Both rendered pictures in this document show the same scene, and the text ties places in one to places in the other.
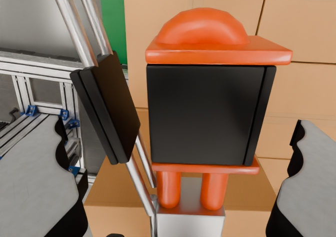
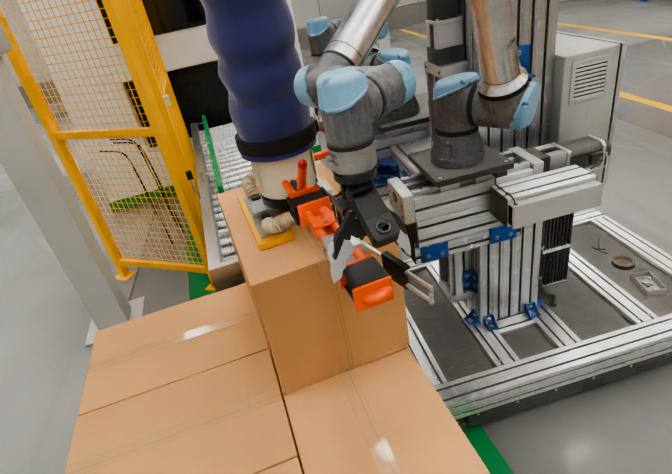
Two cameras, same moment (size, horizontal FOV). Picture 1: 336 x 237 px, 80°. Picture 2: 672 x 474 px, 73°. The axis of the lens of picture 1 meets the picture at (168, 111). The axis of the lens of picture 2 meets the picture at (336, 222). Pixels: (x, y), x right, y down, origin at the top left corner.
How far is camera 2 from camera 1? 0.72 m
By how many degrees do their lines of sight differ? 32
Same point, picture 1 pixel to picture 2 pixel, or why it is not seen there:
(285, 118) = (221, 415)
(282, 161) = (198, 370)
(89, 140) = (442, 308)
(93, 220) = not seen: hidden behind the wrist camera
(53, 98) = (516, 338)
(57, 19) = (586, 455)
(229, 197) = (291, 281)
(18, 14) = (642, 436)
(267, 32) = not seen: outside the picture
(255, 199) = (271, 288)
